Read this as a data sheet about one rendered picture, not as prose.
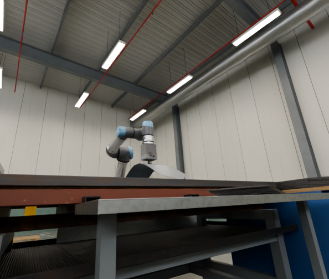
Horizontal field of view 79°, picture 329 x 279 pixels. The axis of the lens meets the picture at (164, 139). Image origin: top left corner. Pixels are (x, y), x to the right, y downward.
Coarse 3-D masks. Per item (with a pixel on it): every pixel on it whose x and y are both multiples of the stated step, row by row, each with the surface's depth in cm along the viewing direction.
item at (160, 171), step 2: (156, 170) 106; (158, 170) 107; (160, 170) 108; (162, 170) 109; (164, 170) 110; (166, 170) 111; (168, 170) 112; (170, 170) 113; (172, 170) 114; (174, 170) 115; (176, 170) 116; (178, 170) 117; (158, 172) 104; (160, 172) 105; (162, 172) 106; (164, 172) 107; (166, 172) 107; (168, 172) 108; (170, 172) 109; (172, 172) 110; (174, 172) 111; (176, 172) 112; (178, 172) 113; (180, 172) 114; (184, 174) 111
